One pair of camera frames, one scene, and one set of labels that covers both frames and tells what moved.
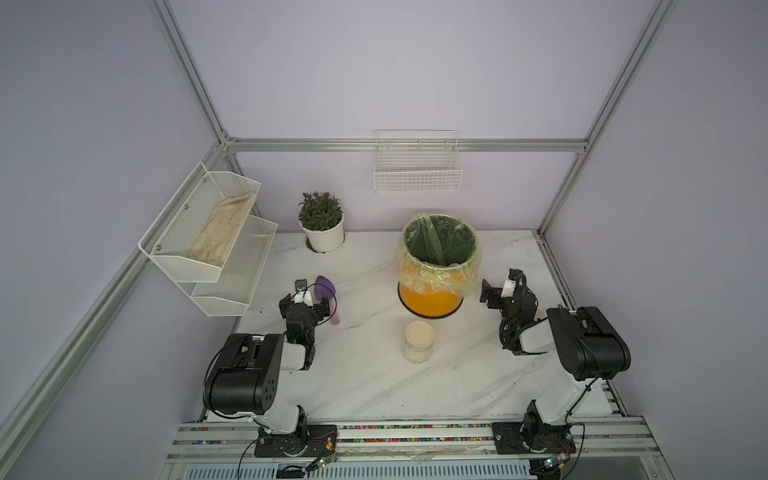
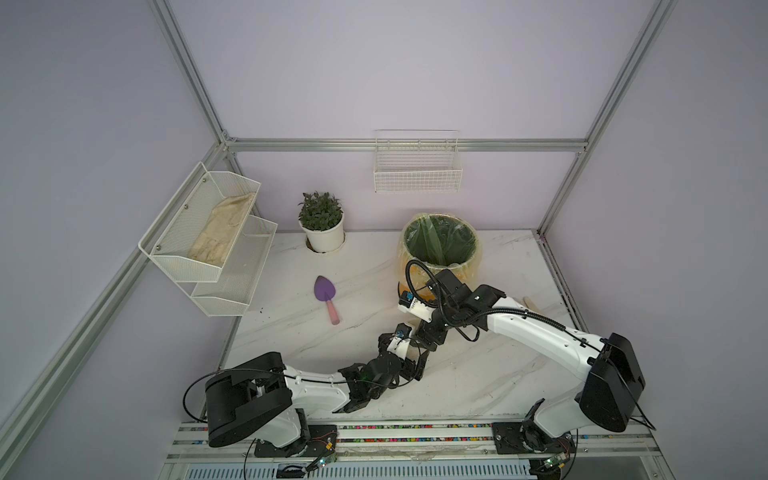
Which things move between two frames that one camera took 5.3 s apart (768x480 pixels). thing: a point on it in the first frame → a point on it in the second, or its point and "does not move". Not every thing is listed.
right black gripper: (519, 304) → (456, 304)
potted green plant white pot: (322, 218) does not move
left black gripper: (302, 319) → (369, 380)
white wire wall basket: (417, 160) does not move
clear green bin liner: (439, 253) does not move
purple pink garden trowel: (323, 288) does not move
